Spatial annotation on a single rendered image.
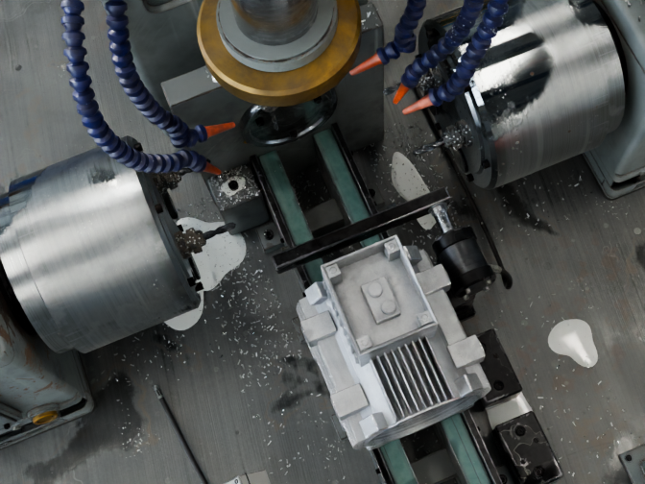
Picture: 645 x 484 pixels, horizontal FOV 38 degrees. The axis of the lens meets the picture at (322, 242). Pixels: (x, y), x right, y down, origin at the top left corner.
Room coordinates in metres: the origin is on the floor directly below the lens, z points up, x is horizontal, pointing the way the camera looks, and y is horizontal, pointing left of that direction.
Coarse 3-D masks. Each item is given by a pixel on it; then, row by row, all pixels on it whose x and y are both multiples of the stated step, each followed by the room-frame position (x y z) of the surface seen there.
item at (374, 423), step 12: (408, 252) 0.37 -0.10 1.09; (312, 288) 0.35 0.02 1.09; (312, 300) 0.33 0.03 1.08; (324, 300) 0.33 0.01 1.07; (456, 384) 0.19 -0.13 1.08; (468, 384) 0.19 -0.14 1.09; (480, 384) 0.19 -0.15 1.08; (372, 420) 0.17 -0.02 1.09; (384, 420) 0.17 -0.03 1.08; (372, 432) 0.16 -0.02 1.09; (384, 444) 0.16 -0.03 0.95
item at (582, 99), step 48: (528, 0) 0.65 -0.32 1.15; (576, 0) 0.64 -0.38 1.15; (528, 48) 0.58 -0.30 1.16; (576, 48) 0.57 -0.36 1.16; (480, 96) 0.53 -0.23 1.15; (528, 96) 0.52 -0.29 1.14; (576, 96) 0.52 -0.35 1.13; (624, 96) 0.52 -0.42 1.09; (432, 144) 0.52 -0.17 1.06; (480, 144) 0.49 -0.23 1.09; (528, 144) 0.48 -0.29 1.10; (576, 144) 0.48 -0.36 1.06
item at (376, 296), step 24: (384, 240) 0.37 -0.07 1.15; (336, 264) 0.35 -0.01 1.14; (360, 264) 0.35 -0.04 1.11; (384, 264) 0.35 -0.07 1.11; (408, 264) 0.33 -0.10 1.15; (336, 288) 0.33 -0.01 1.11; (360, 288) 0.32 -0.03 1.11; (384, 288) 0.32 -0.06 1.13; (408, 288) 0.31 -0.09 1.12; (336, 312) 0.30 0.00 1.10; (360, 312) 0.30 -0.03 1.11; (384, 312) 0.28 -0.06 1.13; (408, 312) 0.28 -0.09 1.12; (432, 312) 0.27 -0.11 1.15; (360, 336) 0.27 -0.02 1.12; (384, 336) 0.26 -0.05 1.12; (408, 336) 0.25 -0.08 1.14; (432, 336) 0.26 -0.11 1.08; (360, 360) 0.24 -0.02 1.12
